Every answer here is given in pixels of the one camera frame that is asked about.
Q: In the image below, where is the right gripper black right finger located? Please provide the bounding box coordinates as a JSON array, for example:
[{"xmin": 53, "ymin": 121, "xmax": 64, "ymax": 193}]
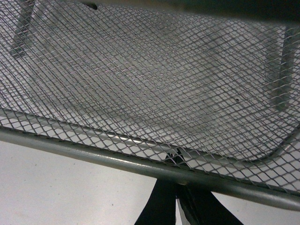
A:
[{"xmin": 176, "ymin": 185, "xmax": 242, "ymax": 225}]

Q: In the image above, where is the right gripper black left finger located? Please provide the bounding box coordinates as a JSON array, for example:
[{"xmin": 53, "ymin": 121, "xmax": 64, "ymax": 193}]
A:
[{"xmin": 135, "ymin": 179, "xmax": 176, "ymax": 225}]

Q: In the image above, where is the silver mesh document rack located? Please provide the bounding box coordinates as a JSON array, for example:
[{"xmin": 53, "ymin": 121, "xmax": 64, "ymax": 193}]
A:
[{"xmin": 0, "ymin": 0, "xmax": 300, "ymax": 211}]

